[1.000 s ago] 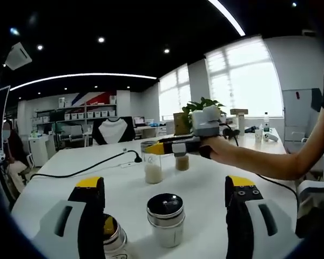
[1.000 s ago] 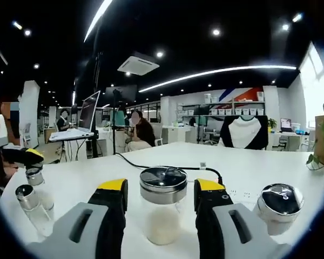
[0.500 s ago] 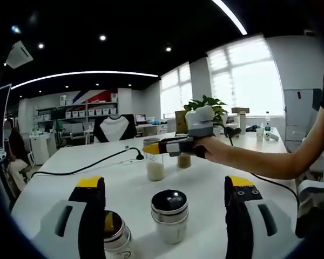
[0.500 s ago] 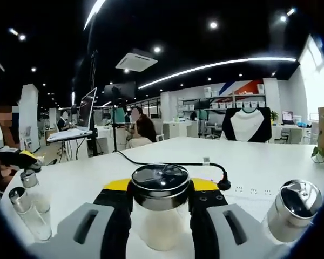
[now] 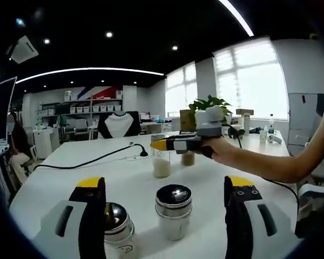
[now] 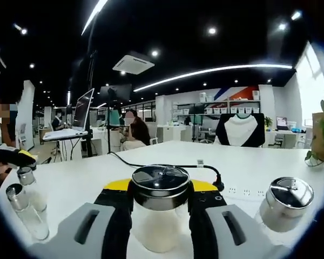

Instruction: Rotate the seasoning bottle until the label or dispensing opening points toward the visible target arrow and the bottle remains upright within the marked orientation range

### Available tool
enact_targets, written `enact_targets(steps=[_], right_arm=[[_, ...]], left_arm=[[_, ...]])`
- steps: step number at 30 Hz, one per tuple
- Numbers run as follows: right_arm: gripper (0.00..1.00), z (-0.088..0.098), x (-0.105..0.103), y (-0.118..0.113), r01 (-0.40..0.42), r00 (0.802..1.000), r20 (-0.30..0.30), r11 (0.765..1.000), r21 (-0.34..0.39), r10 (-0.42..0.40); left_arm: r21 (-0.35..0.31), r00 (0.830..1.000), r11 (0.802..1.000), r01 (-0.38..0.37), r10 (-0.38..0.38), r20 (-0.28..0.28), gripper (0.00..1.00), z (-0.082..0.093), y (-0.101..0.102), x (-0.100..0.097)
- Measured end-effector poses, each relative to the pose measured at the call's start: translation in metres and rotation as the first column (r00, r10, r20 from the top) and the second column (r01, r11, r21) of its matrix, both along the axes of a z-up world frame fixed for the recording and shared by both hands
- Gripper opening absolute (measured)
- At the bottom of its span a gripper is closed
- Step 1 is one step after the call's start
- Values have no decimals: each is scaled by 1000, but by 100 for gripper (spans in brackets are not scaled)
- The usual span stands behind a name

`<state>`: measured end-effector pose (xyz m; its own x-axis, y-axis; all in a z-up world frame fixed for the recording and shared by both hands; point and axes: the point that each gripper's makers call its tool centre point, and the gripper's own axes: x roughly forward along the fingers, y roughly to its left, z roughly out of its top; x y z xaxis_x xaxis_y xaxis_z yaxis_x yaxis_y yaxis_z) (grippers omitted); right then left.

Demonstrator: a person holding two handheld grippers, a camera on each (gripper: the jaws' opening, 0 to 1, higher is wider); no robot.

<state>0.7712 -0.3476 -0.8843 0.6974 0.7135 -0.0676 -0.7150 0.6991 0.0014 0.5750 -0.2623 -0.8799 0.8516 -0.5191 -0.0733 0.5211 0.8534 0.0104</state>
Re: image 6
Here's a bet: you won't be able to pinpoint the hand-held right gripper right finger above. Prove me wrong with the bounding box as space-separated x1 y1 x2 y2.
187 179 294 259

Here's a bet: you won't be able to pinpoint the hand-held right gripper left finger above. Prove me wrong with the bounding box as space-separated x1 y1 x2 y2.
26 178 133 259

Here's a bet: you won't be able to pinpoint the short glass seasoning bottle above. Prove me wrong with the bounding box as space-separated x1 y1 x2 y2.
5 183 50 241
16 166 49 214

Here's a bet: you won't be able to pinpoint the tall seasoning bottle white contents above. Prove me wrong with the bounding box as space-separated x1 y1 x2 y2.
130 164 192 254

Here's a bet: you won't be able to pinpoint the tall seasoning bottle brown contents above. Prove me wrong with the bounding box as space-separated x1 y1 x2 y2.
254 176 316 233

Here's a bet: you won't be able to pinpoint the person's upper body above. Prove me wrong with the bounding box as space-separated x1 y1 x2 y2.
0 87 24 149

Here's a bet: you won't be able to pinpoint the white laptop stand table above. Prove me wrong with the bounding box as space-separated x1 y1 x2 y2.
42 129 90 162

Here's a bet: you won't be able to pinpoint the white power strip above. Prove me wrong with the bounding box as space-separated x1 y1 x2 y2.
224 185 271 199

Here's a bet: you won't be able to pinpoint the black stand pole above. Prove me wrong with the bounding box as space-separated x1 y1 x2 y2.
86 35 98 159

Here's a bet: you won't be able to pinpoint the silver open laptop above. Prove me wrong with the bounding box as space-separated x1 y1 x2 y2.
42 87 96 141

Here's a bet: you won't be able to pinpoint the white low cabinet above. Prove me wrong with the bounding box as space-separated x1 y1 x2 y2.
156 123 185 142

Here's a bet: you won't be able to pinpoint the row of white storage bins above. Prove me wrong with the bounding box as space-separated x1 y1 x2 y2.
205 106 260 114

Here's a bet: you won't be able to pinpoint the black screen on tripod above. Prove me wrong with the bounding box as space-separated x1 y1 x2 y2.
99 83 133 156

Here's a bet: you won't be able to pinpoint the small open laptop bright screen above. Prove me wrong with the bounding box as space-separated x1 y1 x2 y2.
275 115 289 131

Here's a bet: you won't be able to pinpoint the ceiling air conditioner vent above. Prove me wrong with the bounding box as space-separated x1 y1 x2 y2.
112 54 156 76

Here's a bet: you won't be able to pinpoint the straight ceiling light strip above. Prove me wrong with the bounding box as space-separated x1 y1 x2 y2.
81 0 109 36

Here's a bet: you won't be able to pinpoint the narrow window with white blinds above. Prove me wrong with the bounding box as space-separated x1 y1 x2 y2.
295 40 324 127

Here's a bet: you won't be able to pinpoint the curved ceiling light strip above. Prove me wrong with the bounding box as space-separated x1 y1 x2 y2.
133 64 293 93

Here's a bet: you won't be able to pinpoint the black power cable with plug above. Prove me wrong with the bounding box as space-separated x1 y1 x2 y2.
107 151 225 190

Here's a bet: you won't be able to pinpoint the wall shelf unit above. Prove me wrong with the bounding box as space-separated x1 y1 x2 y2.
171 99 261 127

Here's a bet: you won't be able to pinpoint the red blue striped wall banner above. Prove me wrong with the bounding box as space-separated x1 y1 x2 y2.
213 85 260 102

